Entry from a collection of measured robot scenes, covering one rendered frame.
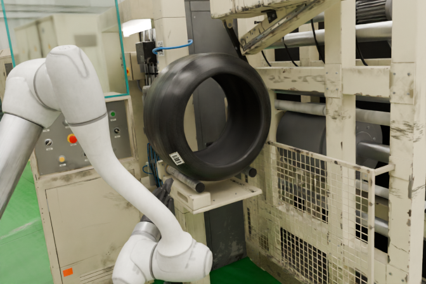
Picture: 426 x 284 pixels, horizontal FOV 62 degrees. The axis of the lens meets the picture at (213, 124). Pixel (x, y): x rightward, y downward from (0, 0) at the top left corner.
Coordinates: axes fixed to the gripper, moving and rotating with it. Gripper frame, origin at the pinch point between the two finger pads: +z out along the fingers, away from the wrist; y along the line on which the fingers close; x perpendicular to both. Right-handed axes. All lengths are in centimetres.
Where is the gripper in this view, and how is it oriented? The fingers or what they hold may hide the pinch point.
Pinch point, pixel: (167, 186)
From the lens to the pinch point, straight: 136.9
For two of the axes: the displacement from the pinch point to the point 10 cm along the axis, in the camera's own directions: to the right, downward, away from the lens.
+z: 2.0, -5.6, 8.1
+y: 5.0, 7.6, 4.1
